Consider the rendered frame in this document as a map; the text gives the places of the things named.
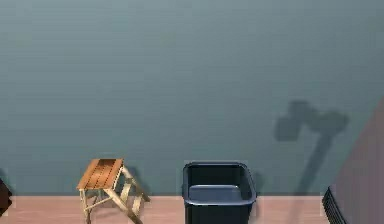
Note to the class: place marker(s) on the dark brown furniture piece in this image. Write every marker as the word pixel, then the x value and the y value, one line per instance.
pixel 4 196

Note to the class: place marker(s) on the dark blue bin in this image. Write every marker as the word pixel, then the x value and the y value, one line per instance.
pixel 218 200

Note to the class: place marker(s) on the wooden slatted stool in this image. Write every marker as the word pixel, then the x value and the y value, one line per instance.
pixel 101 173

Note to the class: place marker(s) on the black ribbed object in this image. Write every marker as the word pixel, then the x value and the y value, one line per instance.
pixel 331 208

